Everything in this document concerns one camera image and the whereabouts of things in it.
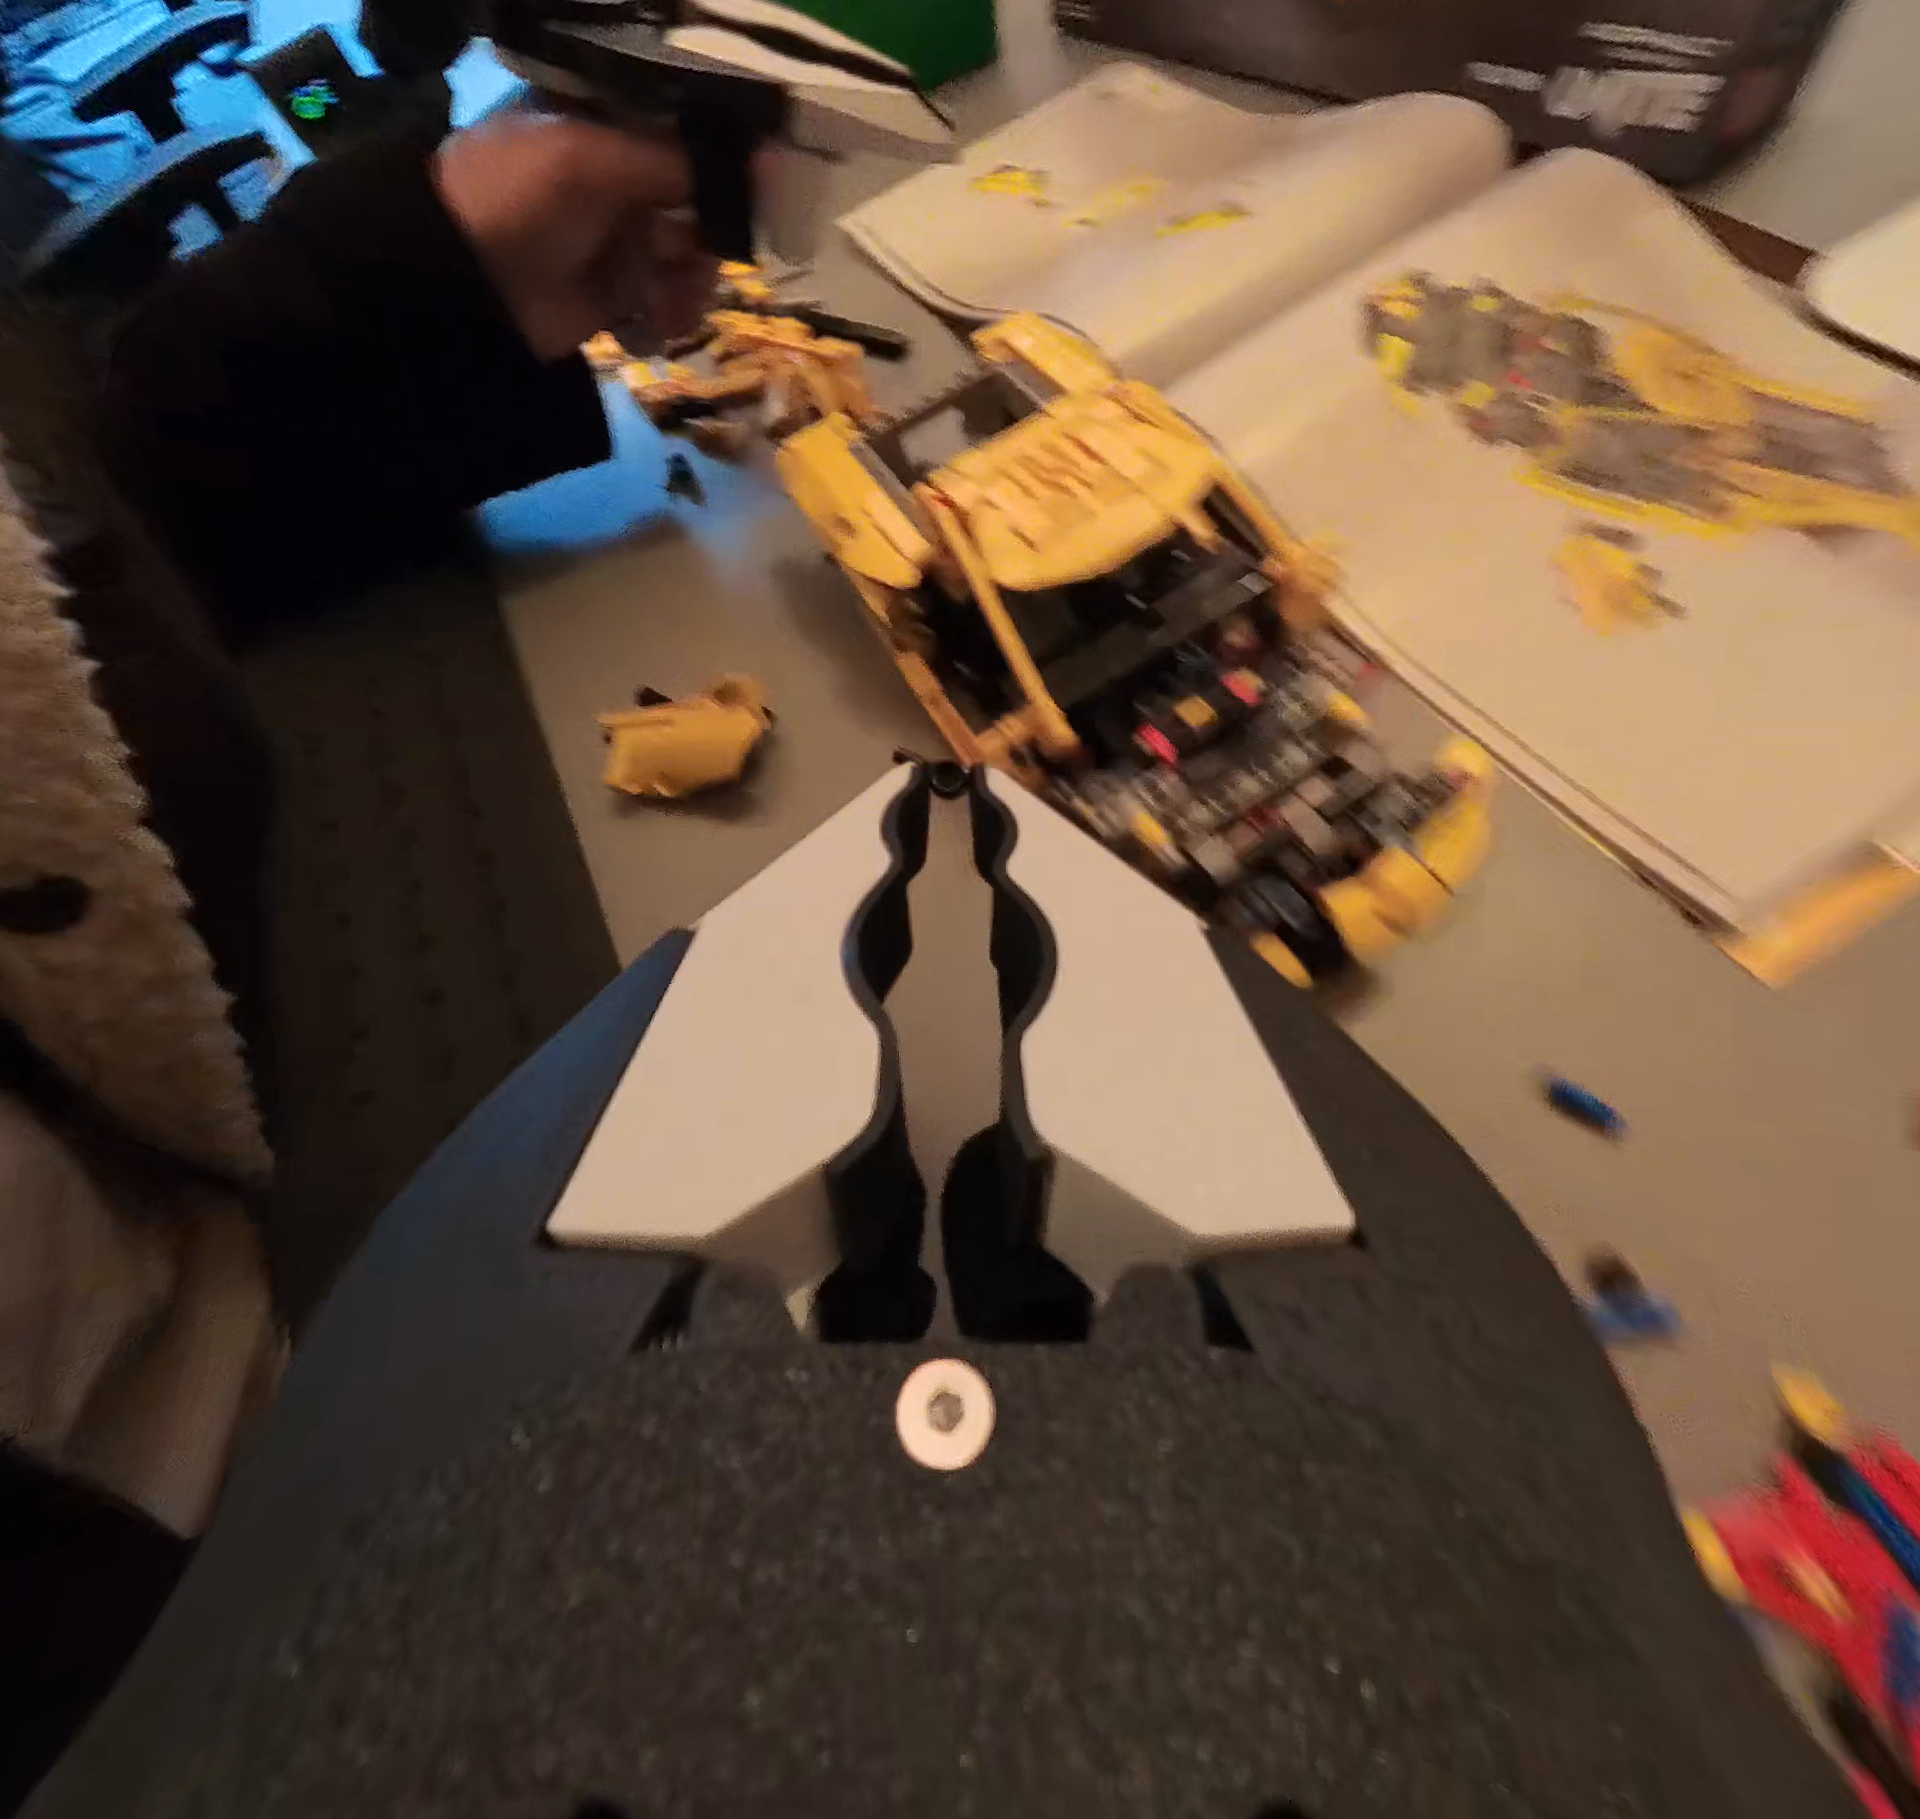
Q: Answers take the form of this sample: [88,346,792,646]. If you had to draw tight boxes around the yellow brick panel piece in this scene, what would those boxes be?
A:
[598,671,779,811]

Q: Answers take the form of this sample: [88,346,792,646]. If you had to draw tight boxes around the black car set box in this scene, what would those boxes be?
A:
[1050,0,1851,189]

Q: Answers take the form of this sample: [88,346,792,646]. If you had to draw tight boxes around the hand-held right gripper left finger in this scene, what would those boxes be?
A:
[546,770,916,1316]

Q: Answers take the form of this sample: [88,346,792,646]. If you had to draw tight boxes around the yellow brick car model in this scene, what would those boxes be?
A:
[765,314,1504,999]

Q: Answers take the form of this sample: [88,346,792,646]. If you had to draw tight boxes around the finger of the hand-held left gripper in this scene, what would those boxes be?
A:
[762,67,962,152]
[661,0,923,81]

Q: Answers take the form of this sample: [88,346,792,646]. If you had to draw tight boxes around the black office chair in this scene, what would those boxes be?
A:
[26,0,316,306]

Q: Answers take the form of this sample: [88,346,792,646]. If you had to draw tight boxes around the person's left hand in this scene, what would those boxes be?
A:
[438,109,727,356]

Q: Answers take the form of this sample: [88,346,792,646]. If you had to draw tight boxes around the open instruction booklet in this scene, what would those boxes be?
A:
[834,64,1920,984]

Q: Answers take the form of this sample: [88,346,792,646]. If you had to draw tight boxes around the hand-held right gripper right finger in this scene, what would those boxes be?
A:
[980,779,1364,1316]

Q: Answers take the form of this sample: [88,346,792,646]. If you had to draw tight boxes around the scattered coloured brick pieces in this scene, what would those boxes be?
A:
[1537,1064,1920,1819]

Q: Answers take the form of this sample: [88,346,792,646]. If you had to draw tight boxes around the black brick beam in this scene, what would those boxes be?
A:
[784,302,911,360]

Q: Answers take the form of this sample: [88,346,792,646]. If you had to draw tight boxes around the pile of yellow brick pieces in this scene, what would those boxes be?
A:
[588,260,901,445]

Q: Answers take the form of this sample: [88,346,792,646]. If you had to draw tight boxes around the person's left forearm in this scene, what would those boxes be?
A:
[108,115,617,651]

